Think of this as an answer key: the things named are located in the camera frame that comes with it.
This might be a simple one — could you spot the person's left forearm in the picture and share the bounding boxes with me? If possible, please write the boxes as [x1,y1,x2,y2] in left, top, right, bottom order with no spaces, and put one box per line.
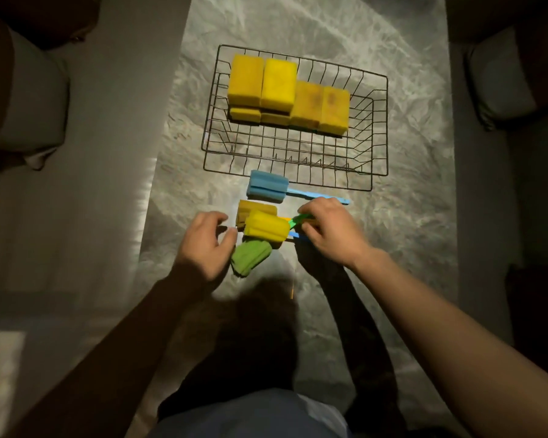
[7,264,211,438]

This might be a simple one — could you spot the person's left hand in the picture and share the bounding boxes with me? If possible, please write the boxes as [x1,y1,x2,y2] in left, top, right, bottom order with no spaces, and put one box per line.
[173,211,238,288]

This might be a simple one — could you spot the stack of yellow sponges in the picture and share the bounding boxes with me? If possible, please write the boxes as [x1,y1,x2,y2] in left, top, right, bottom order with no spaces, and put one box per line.
[227,54,351,136]

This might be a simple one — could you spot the metal wire basket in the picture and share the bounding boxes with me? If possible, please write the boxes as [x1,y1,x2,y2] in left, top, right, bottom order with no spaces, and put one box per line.
[201,44,389,192]

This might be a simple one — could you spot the yellow sponge brush green handle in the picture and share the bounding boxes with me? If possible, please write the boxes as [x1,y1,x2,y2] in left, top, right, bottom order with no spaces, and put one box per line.
[243,210,315,247]

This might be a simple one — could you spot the brown chair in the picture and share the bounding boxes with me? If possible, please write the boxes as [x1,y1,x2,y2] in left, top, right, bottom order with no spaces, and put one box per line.
[448,0,548,133]
[0,0,102,171]

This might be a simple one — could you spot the person's right hand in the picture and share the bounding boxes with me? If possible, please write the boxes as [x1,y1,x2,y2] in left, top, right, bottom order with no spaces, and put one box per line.
[297,197,375,269]

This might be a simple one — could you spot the person's light blue shirt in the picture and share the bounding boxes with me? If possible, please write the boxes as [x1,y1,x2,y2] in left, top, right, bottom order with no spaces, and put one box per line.
[147,389,353,438]

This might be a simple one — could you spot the person's right forearm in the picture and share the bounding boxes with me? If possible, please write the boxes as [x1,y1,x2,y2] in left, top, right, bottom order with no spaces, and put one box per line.
[347,248,548,438]

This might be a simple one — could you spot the white seat cushion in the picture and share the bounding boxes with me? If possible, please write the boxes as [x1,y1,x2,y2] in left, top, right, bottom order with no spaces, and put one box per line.
[0,27,70,171]
[465,26,539,131]

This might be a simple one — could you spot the green sponge brush blue handle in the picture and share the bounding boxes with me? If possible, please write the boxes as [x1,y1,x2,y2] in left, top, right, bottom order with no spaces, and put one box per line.
[230,231,310,278]

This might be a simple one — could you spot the orange sponge brush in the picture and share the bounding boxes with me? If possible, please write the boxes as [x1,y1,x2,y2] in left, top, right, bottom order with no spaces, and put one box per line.
[236,199,294,229]

